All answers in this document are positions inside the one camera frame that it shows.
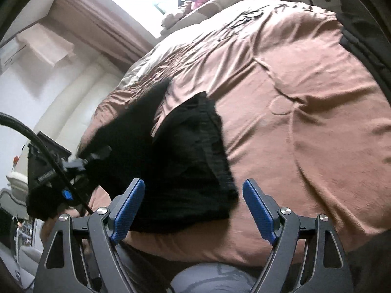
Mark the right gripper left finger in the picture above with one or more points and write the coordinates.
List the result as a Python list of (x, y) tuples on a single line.
[(80, 254)]

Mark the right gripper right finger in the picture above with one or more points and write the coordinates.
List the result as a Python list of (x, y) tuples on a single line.
[(324, 267)]

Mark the black pants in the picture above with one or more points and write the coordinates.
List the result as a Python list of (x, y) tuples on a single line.
[(182, 162)]

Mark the brown bed blanket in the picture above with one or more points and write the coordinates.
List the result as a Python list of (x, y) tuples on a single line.
[(301, 115)]

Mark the brown curtain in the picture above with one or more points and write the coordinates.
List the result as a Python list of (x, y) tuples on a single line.
[(106, 27)]

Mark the cow print pillow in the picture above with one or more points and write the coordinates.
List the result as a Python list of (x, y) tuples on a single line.
[(185, 17)]

